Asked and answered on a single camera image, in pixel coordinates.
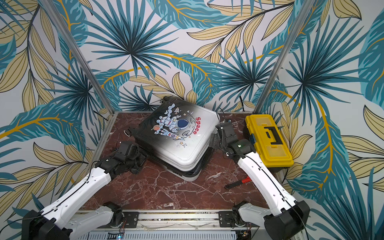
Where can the silver space-print hard suitcase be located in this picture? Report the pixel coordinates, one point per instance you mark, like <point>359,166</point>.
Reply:
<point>177,136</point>

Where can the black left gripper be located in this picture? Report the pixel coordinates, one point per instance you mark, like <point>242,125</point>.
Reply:
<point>143,157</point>

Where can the aluminium corner post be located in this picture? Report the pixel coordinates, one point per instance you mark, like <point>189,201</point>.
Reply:
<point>291,37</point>
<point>59,22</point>

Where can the aluminium front rail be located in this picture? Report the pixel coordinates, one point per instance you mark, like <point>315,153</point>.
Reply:
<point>180,220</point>

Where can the red handled tool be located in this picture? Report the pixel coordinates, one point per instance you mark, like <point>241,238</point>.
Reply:
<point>237,183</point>

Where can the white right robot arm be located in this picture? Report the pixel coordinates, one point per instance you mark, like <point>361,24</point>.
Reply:
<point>285,218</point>

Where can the left aluminium corner post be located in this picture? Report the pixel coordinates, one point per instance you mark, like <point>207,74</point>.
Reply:
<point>59,22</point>

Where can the perforated white cable tray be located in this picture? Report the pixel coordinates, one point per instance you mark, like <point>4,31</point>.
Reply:
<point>161,235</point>

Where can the yellow and black toolbox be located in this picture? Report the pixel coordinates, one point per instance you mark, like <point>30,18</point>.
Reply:
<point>269,142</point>

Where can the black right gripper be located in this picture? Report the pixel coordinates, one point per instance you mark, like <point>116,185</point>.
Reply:
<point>223,128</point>

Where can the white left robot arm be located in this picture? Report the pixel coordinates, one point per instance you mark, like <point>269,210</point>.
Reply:
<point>56,221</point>

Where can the right aluminium corner post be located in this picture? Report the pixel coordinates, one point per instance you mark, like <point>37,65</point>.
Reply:
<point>291,37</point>

